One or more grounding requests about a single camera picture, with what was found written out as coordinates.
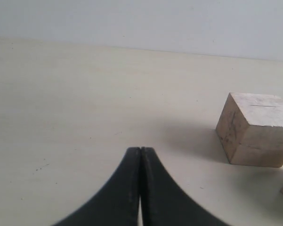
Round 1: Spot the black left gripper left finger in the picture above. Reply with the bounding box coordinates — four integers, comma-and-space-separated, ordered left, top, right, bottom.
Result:
56, 147, 141, 226

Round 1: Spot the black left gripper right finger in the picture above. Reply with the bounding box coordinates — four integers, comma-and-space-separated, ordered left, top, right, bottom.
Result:
140, 147, 227, 226

